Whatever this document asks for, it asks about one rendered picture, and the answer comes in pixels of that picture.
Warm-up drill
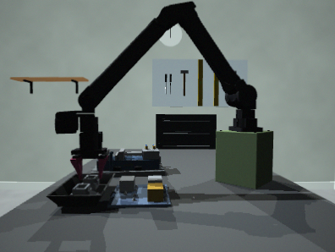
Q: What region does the yellow block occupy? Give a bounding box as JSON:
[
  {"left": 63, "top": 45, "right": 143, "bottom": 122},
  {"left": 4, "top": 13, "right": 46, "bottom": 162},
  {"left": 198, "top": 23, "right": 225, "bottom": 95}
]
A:
[{"left": 147, "top": 183, "right": 163, "bottom": 202}]

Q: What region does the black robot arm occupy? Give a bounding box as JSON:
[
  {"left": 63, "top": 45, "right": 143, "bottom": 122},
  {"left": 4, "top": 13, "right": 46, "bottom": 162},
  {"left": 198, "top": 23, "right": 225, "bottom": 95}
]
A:
[{"left": 55, "top": 1, "right": 263, "bottom": 149}]

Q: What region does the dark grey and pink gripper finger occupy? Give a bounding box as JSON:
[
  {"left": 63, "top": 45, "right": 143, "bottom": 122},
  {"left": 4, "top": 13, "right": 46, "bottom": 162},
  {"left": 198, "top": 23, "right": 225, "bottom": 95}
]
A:
[
  {"left": 98, "top": 156, "right": 108, "bottom": 180},
  {"left": 70, "top": 156, "right": 82, "bottom": 180}
]

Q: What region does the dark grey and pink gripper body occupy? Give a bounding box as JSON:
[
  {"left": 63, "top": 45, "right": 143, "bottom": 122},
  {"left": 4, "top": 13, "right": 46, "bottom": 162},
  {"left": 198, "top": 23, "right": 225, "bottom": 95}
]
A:
[{"left": 71, "top": 132, "right": 107, "bottom": 159}]

